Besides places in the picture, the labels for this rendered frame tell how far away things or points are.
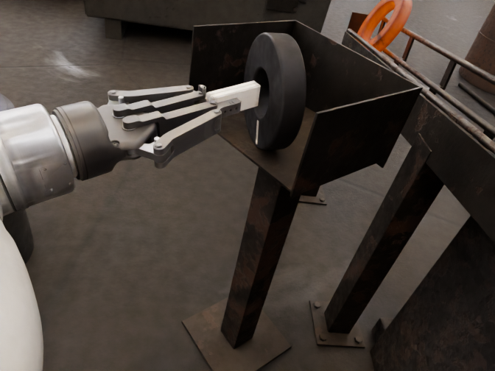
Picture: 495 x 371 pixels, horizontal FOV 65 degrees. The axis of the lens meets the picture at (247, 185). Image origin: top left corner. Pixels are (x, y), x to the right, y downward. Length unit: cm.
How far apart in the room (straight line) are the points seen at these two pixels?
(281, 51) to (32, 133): 28
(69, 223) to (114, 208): 14
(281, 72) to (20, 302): 35
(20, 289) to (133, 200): 109
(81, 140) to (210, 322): 74
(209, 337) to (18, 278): 79
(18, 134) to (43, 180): 4
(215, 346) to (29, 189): 73
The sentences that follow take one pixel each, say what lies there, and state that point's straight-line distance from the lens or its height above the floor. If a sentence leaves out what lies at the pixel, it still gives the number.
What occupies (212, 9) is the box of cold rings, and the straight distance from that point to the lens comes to 245.
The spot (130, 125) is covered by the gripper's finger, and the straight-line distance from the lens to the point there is 41.
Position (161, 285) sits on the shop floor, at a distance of 111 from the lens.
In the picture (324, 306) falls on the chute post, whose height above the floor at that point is 1.
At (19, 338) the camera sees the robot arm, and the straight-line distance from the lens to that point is 24.
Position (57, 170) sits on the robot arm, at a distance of 38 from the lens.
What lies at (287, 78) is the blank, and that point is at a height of 73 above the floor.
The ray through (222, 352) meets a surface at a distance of 101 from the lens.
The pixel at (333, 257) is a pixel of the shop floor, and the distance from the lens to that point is 129.
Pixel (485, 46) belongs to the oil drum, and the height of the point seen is 25.
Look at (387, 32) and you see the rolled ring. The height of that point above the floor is 64.
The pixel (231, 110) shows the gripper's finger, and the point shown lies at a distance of 47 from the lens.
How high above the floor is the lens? 91
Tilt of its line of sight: 39 degrees down
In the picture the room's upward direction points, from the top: 12 degrees clockwise
